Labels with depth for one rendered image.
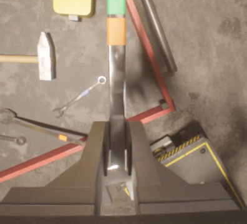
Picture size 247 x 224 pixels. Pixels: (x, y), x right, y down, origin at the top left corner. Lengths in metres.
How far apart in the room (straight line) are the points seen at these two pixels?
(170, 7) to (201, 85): 0.62
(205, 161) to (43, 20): 1.25
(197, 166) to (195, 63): 0.75
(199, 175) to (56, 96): 1.18
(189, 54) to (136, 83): 1.03
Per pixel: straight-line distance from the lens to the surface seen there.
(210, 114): 1.63
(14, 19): 0.51
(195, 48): 1.47
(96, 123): 0.15
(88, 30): 0.45
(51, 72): 0.45
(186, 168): 1.37
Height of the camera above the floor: 1.35
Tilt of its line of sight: 74 degrees down
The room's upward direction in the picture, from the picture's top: 174 degrees clockwise
